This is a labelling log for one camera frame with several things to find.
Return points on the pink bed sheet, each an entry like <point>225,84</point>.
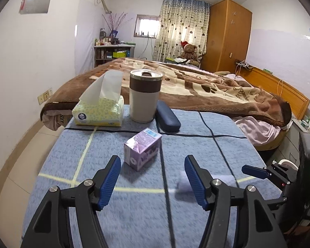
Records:
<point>258,132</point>

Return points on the wall power socket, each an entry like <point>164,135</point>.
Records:
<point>45,96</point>

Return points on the brown patterned blanket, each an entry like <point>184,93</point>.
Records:
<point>182,88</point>

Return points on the dark blue glasses case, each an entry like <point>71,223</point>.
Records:
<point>166,118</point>

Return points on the small window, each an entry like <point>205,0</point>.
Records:
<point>147,26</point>

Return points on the wooden bed headboard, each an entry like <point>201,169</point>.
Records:
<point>259,78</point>

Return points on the vase with branches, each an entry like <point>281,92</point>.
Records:
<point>114,22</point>

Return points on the purple foam net sleeve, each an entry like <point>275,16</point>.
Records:
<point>183,184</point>

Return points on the white trash bin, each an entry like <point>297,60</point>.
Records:
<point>288,163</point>

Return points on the yellow tissue box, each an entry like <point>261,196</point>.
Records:
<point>101,104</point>

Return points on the purple drink carton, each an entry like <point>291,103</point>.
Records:
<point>141,148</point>

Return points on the beige brown travel cup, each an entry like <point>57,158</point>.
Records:
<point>144,91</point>

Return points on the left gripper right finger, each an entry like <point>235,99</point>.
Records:
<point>256,224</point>

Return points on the patterned window curtain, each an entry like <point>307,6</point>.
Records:
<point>182,21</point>

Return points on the brown teddy bear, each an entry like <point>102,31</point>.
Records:
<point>189,52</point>

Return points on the cluttered desk shelf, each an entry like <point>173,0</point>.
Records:
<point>108,48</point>

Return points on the grey drawer nightstand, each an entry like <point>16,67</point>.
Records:
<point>289,147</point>

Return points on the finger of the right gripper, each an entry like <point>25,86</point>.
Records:
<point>256,172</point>

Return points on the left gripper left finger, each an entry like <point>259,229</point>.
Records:
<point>50,224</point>

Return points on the orange wooden wardrobe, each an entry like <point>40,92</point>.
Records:
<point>228,37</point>

